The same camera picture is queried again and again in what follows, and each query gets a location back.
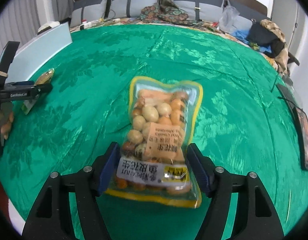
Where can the clear yellow-edged peanut bag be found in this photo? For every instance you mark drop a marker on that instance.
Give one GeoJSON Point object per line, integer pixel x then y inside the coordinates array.
{"type": "Point", "coordinates": [154, 120]}

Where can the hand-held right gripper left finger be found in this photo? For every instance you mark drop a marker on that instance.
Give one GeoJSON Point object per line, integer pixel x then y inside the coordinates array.
{"type": "Point", "coordinates": [110, 167]}

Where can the blue cloth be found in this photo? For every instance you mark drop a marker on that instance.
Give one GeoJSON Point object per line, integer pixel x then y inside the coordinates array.
{"type": "Point", "coordinates": [240, 35]}

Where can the dark floral quilt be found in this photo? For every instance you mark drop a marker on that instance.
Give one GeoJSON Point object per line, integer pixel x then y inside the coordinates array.
{"type": "Point", "coordinates": [169, 13]}

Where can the white bottle red cap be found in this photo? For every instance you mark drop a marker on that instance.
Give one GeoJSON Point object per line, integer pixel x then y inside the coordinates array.
{"type": "Point", "coordinates": [85, 25]}

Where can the person's left hand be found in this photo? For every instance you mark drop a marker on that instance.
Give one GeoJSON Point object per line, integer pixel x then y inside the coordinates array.
{"type": "Point", "coordinates": [5, 120]}

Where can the black and tan clothes pile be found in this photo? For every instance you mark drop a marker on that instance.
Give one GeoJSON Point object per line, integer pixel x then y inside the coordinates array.
{"type": "Point", "coordinates": [281, 52]}

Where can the yellow brown snack packet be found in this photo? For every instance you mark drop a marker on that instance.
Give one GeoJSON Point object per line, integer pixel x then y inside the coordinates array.
{"type": "Point", "coordinates": [45, 77]}

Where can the grey curtain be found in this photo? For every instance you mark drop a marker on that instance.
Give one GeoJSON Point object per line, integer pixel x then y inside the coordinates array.
{"type": "Point", "coordinates": [65, 0]}

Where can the black smartphone lit screen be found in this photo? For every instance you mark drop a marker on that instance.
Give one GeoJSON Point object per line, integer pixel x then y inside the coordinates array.
{"type": "Point", "coordinates": [306, 140]}

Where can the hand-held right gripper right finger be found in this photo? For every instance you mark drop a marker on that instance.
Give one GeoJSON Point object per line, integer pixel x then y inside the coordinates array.
{"type": "Point", "coordinates": [197, 167]}

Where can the black bag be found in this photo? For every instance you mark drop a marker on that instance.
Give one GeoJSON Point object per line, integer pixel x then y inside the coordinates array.
{"type": "Point", "coordinates": [264, 33]}

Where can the black smartphone dark screen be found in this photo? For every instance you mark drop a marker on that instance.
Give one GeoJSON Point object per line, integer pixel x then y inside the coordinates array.
{"type": "Point", "coordinates": [286, 95]}

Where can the white door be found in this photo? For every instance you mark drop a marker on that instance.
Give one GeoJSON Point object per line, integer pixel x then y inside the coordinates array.
{"type": "Point", "coordinates": [297, 30]}

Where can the white folded cloth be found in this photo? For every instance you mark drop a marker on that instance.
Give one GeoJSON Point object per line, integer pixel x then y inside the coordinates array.
{"type": "Point", "coordinates": [48, 27]}

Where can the clear plastic bag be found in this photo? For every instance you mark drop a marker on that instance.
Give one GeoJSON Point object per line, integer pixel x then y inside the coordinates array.
{"type": "Point", "coordinates": [229, 18]}

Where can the green patterned blanket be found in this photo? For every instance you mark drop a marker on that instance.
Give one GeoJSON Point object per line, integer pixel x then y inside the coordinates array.
{"type": "Point", "coordinates": [219, 130]}

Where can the white pleated curtain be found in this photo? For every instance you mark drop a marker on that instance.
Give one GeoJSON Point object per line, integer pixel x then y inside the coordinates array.
{"type": "Point", "coordinates": [21, 17]}

